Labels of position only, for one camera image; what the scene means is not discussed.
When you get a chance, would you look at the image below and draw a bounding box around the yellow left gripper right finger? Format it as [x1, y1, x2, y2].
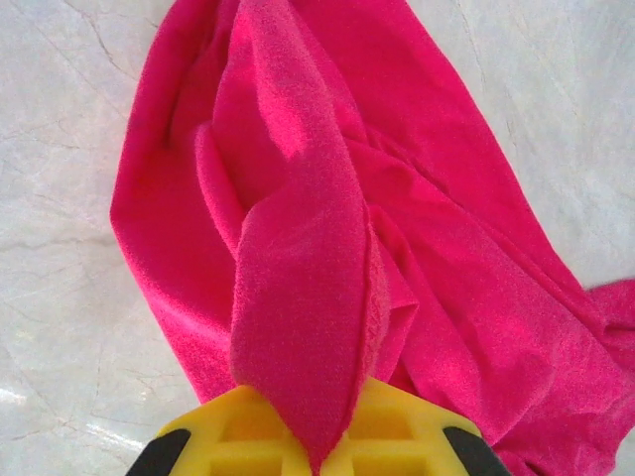
[321, 378, 513, 476]

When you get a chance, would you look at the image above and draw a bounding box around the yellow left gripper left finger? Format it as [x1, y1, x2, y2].
[126, 385, 317, 476]

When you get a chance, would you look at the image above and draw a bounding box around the pink-red t-shirt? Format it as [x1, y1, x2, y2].
[108, 0, 635, 476]

